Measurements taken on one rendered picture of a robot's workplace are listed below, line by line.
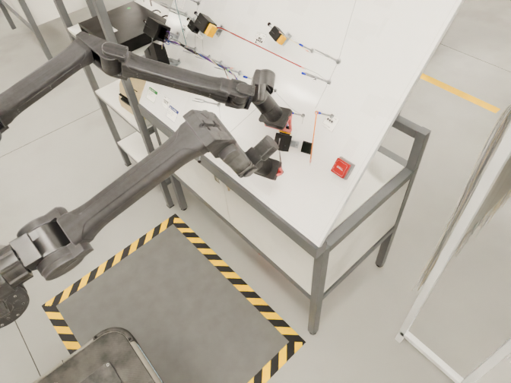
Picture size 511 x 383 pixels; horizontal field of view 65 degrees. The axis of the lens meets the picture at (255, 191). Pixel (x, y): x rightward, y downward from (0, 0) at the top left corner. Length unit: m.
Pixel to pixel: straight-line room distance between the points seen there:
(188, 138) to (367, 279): 1.77
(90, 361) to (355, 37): 1.72
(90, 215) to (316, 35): 0.99
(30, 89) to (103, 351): 1.27
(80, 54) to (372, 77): 0.86
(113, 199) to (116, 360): 1.34
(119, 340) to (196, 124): 1.47
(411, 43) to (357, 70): 0.17
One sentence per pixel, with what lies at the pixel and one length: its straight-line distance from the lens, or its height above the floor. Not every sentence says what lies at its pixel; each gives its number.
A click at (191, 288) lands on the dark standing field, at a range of 2.36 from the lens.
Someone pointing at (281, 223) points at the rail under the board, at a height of 0.85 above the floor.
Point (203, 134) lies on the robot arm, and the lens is 0.76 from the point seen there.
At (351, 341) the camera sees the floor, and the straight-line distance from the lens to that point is 2.22.
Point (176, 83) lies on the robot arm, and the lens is 1.23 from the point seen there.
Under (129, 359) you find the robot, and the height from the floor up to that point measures 0.24.
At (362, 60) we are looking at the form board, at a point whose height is 1.34.
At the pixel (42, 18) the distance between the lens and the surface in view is 4.38.
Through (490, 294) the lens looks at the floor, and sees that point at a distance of 2.54.
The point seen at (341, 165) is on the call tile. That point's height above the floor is 1.12.
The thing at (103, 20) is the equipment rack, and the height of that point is 1.28.
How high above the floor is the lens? 2.06
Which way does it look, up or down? 49 degrees down
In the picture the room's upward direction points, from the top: 5 degrees counter-clockwise
